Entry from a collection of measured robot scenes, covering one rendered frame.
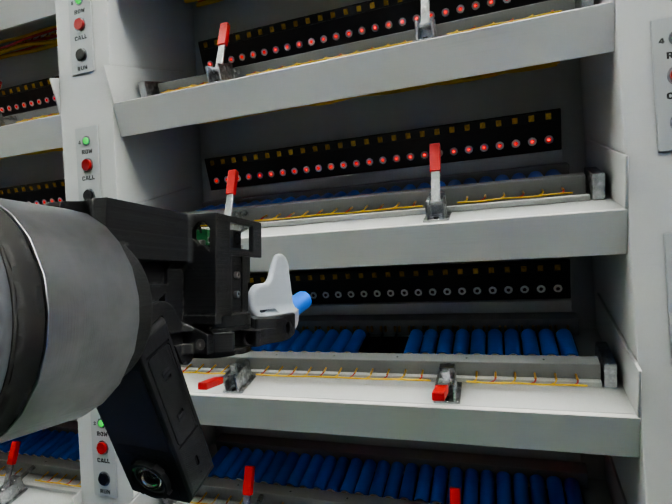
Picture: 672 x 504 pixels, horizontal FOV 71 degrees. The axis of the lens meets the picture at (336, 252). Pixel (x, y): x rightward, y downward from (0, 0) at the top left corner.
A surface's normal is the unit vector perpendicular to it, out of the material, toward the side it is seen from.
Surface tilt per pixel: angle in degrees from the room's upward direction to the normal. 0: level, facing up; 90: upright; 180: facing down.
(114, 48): 90
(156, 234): 91
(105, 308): 89
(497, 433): 106
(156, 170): 90
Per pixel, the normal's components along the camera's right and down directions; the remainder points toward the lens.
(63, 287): 0.92, -0.22
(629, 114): -0.33, 0.01
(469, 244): -0.30, 0.29
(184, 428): 0.94, 0.00
